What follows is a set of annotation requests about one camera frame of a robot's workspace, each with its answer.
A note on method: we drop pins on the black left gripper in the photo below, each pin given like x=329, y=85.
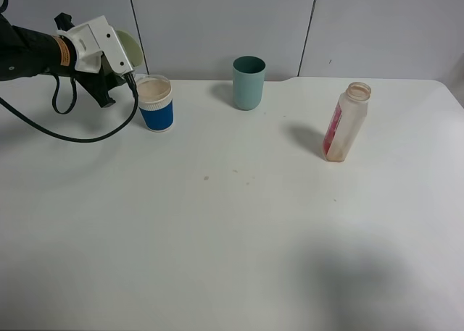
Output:
x=97, y=85

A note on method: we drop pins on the light green plastic cup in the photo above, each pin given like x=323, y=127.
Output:
x=131, y=47

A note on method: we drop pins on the clear bottle with pink label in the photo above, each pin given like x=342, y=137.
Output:
x=348, y=117

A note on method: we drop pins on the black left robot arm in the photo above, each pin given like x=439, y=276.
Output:
x=27, y=53

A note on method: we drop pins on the blue ribbed paper cup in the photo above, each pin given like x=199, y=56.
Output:
x=155, y=102

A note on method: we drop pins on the teal plastic cup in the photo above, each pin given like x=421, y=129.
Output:
x=248, y=81

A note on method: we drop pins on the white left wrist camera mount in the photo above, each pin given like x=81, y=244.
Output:
x=94, y=39

